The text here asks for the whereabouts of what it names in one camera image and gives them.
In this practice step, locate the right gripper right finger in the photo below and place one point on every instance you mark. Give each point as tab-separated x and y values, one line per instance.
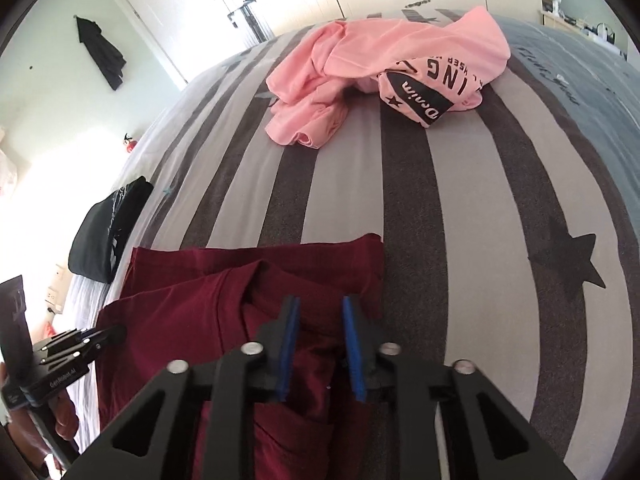
446	421

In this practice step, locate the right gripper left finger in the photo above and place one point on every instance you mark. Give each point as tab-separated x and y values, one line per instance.
197	421

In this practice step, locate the dark red t-shirt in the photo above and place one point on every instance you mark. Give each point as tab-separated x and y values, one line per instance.
198	304

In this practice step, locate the person's left hand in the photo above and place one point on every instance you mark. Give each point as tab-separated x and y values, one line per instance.
26	437

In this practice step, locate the folded black garment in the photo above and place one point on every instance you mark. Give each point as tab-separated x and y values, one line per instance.
102	237

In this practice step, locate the striped star bed sheet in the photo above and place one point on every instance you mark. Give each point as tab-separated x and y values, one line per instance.
509	233

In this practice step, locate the red fire extinguisher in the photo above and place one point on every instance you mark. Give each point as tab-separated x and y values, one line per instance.
130	143

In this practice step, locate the pink printed t-shirt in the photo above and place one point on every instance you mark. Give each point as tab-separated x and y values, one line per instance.
420	70

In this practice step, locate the black hanging garment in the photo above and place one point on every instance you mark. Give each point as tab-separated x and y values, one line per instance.
107	57

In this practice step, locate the silver suitcase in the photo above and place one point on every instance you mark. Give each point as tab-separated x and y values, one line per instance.
248	20

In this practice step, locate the white room door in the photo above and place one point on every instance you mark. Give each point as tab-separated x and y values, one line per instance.
193	35

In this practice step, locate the cluttered bedside table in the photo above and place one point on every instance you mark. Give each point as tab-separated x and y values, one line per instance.
554	17

